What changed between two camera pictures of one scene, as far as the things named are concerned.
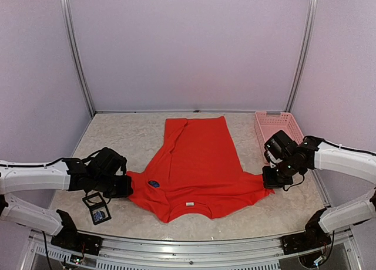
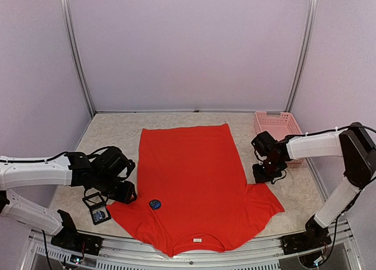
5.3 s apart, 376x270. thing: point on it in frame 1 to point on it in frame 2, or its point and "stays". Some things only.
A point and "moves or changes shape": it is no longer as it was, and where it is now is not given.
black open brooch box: [98, 208] stays
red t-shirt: [200, 175] moves or changes shape
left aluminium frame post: [66, 9] stays
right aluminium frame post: [311, 20] stays
